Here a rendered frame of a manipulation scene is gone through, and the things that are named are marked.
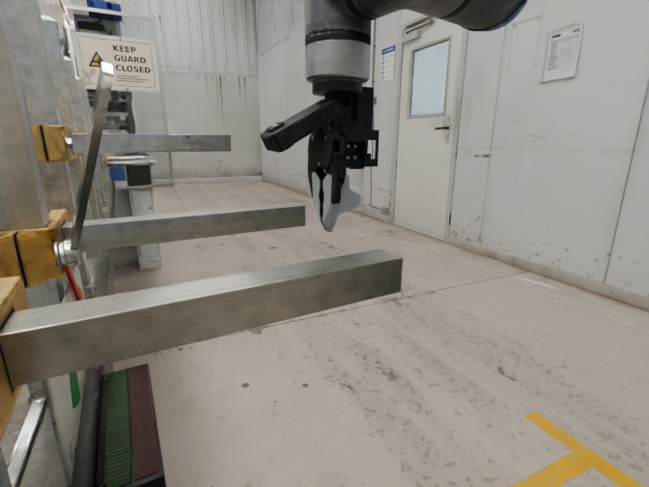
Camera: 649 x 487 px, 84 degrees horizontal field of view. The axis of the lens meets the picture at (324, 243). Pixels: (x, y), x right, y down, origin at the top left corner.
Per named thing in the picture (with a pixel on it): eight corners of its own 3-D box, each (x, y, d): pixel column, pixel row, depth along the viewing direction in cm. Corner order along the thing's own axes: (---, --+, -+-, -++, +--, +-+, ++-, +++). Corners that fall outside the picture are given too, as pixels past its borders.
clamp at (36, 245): (74, 248, 45) (67, 208, 44) (61, 284, 34) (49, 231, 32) (17, 255, 42) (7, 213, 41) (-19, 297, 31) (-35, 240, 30)
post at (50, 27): (98, 254, 84) (57, 20, 71) (98, 258, 81) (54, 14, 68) (80, 256, 82) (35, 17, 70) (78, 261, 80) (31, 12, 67)
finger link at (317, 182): (353, 227, 59) (354, 169, 56) (321, 232, 56) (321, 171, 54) (343, 224, 61) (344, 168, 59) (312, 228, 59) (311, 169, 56)
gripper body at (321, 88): (379, 171, 54) (381, 83, 51) (328, 173, 50) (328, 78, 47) (351, 168, 60) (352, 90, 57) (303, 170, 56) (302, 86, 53)
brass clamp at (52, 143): (81, 157, 64) (76, 128, 62) (73, 161, 52) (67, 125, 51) (38, 158, 61) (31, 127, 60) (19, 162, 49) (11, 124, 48)
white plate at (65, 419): (94, 330, 49) (80, 261, 47) (75, 482, 27) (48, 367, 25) (88, 331, 49) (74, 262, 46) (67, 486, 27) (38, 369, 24)
